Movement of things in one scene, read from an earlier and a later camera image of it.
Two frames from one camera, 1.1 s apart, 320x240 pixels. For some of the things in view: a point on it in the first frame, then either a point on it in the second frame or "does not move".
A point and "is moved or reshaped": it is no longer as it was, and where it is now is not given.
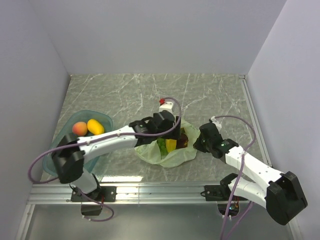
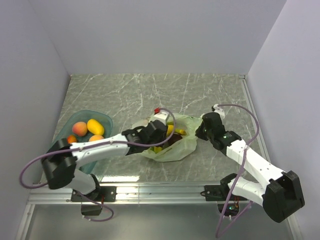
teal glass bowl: x=90 y=165 does not move
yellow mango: x=95 y=127 does not move
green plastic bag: x=150 y=152 is moved or reshaped
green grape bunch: x=162 y=143 -> x=156 y=149
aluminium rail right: x=244 y=84 does not move
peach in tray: x=80 y=128 does not move
